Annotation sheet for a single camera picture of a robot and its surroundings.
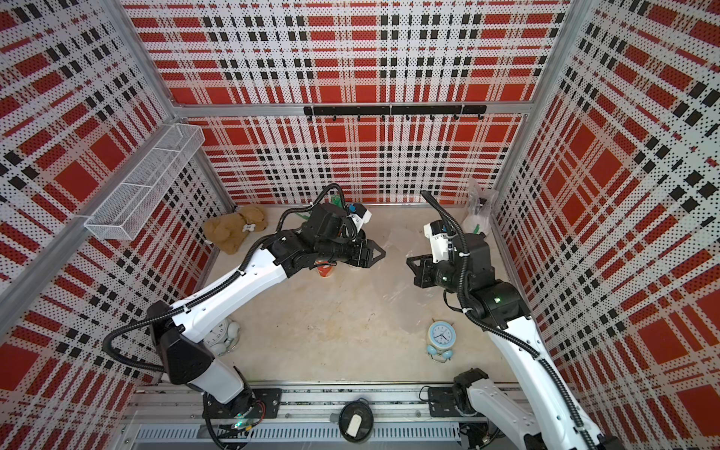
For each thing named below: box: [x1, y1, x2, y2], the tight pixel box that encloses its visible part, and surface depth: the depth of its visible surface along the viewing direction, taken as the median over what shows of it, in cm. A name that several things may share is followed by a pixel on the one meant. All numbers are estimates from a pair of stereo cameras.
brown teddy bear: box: [203, 204, 269, 255], surface depth 107 cm
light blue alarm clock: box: [425, 317, 457, 363], surface depth 82 cm
